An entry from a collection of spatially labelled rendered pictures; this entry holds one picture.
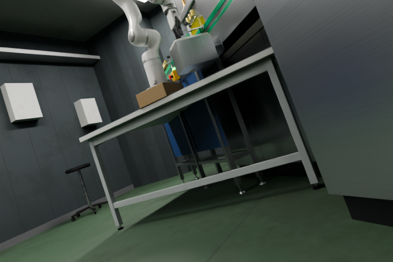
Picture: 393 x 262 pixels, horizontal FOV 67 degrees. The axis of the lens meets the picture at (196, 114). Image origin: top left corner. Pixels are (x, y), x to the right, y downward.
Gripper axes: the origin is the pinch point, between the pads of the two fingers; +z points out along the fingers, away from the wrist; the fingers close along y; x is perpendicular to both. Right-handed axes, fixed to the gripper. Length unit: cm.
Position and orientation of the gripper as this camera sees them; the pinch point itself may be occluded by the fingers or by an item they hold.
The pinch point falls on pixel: (179, 34)
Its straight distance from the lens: 187.2
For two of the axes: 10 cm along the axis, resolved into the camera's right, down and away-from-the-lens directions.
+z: 3.4, 9.4, -0.8
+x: -9.0, 2.9, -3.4
